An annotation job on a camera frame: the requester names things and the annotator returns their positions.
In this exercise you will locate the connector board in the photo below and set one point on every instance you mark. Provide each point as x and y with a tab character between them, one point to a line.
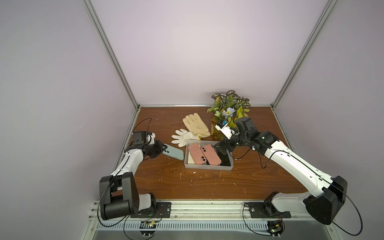
275	228
148	229

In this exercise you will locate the aluminium front rail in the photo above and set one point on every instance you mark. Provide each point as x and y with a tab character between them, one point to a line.
216	210

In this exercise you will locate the cream rubber glove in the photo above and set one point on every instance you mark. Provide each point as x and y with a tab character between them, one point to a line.
195	125

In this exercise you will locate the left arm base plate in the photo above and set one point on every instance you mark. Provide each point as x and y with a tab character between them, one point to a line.
161	210

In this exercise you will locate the pink phone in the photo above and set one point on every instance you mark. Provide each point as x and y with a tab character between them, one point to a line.
211	155
197	154

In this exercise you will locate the left connector board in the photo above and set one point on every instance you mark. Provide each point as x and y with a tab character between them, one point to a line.
148	229

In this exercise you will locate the mint green phone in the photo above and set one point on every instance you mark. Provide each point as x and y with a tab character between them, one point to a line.
173	152

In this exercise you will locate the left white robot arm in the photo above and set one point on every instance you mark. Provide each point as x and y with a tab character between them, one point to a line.
119	196

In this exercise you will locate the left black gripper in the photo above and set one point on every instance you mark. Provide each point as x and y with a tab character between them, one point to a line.
159	148

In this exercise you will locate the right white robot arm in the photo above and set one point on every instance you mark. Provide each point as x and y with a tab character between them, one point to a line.
325	195

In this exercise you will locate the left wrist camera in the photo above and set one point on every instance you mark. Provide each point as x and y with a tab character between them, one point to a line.
151	138

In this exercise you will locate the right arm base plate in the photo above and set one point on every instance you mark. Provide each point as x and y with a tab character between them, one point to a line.
265	211

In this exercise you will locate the cream white phone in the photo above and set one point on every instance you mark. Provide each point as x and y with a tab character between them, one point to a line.
190	159

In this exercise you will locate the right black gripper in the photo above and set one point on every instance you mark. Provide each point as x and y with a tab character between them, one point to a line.
223	145

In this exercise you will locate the white phone black screen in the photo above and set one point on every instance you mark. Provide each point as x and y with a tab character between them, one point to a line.
225	159

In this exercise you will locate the right connector board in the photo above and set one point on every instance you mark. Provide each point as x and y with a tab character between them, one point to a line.
275	228

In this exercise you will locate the artificial plant in vase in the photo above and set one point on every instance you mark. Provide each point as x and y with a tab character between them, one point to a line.
229	107

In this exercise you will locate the grey plastic storage box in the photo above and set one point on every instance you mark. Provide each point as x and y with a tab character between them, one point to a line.
205	166

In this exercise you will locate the white cotton glove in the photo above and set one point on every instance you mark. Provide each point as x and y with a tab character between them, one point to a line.
182	136

